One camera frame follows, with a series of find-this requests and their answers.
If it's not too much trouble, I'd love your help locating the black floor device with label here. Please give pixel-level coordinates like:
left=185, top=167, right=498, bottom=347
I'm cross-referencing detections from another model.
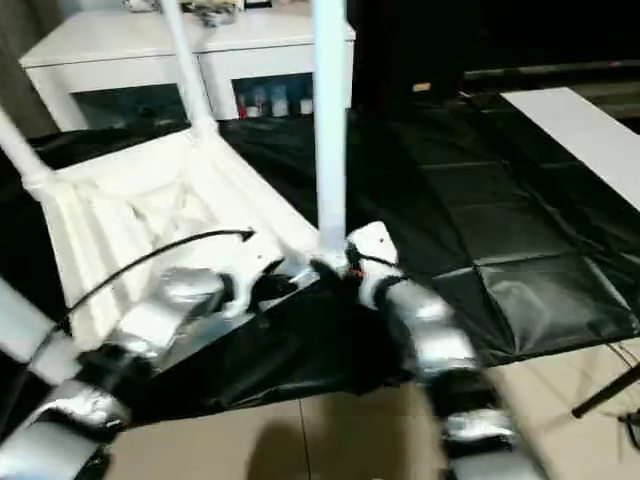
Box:
left=617, top=407, right=640, bottom=451

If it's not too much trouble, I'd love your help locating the black work mat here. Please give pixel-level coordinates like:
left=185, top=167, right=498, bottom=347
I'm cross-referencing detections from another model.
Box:
left=0, top=92, right=640, bottom=436

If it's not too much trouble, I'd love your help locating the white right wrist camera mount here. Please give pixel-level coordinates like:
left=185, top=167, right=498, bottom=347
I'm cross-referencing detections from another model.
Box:
left=344, top=222, right=406, bottom=306

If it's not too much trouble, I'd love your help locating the white plastic table leg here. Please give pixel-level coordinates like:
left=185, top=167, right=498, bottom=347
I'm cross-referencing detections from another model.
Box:
left=159, top=0, right=221, bottom=141
left=0, top=279, right=84, bottom=389
left=0, top=104, right=54, bottom=189
left=309, top=0, right=354, bottom=266

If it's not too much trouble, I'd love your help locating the white cabinet with glass doors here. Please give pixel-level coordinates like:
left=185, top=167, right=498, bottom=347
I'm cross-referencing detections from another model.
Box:
left=18, top=9, right=357, bottom=132

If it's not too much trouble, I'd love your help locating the black tangled bundle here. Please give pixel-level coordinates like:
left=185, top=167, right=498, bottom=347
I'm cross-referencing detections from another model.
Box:
left=197, top=4, right=236, bottom=26

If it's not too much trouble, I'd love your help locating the white flat board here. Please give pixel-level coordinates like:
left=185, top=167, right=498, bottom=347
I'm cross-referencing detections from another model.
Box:
left=501, top=87, right=640, bottom=211

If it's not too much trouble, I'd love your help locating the white plastic table top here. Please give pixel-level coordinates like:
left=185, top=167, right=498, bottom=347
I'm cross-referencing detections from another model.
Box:
left=24, top=124, right=341, bottom=374

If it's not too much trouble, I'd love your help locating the black tripod leg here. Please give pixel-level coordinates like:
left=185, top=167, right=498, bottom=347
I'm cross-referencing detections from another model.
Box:
left=572, top=372, right=640, bottom=419

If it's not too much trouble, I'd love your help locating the black left wrist camera cable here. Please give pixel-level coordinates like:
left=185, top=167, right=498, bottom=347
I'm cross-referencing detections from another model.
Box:
left=19, top=227, right=256, bottom=381

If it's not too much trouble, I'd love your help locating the grey curtain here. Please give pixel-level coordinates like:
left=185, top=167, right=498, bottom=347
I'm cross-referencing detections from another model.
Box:
left=0, top=0, right=59, bottom=136

